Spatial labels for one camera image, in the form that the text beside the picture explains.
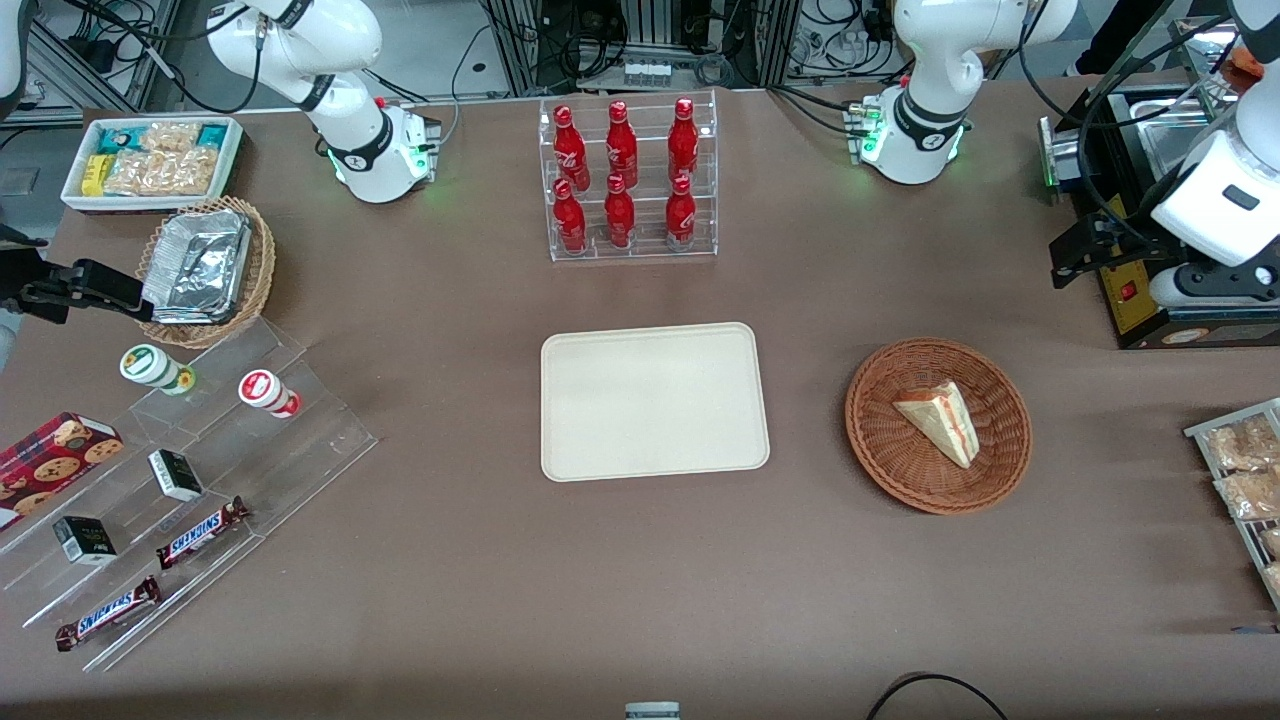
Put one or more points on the red cookie box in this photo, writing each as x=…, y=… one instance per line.
x=50, y=465

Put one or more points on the aluminium frame equipment rack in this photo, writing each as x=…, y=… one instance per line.
x=520, y=40

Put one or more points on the aluminium foil containers stack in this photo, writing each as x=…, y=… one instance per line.
x=200, y=265

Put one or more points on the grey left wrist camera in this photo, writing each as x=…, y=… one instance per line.
x=1170, y=288

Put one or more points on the tray of packaged pastries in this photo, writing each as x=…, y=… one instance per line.
x=1200, y=432

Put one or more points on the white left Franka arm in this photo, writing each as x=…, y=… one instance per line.
x=930, y=100

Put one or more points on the clear bag of snacks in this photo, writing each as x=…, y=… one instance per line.
x=1250, y=495
x=1245, y=445

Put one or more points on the brown wicker basket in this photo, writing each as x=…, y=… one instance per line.
x=900, y=470

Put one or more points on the large clear cracker bag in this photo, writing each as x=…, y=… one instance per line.
x=165, y=172

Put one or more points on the Snickers chocolate bar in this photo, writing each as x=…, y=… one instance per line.
x=108, y=614
x=200, y=533

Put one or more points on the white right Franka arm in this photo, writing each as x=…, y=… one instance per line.
x=350, y=150

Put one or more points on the small clear cracker bag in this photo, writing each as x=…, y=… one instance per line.
x=170, y=136

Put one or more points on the red lid yogurt cup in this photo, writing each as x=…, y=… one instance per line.
x=265, y=390

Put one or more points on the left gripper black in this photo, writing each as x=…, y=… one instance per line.
x=1122, y=243

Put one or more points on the cream plastic tray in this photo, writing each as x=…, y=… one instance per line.
x=650, y=400

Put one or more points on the teal snack pack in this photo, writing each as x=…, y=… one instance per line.
x=116, y=140
x=212, y=135

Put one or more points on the clear acrylic step display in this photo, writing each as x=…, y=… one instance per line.
x=300, y=450

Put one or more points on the yellow snack pack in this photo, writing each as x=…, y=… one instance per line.
x=95, y=175

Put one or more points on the clear acrylic bottle rack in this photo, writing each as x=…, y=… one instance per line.
x=650, y=250

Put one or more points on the small grey object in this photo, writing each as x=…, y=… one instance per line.
x=652, y=711

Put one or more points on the triangle sandwich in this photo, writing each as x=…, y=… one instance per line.
x=945, y=420

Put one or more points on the small black box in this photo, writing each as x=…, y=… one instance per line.
x=176, y=475
x=85, y=540

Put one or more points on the light wicker basket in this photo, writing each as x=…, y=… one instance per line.
x=262, y=260

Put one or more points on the red cola bottle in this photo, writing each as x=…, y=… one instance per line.
x=680, y=212
x=569, y=220
x=619, y=215
x=683, y=140
x=569, y=145
x=621, y=145

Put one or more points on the green lid yogurt cup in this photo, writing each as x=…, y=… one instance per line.
x=150, y=366

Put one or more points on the black food warmer appliance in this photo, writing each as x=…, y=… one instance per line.
x=1130, y=310

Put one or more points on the white snack bin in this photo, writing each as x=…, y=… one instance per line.
x=75, y=195

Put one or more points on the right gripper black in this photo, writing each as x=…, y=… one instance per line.
x=22, y=272

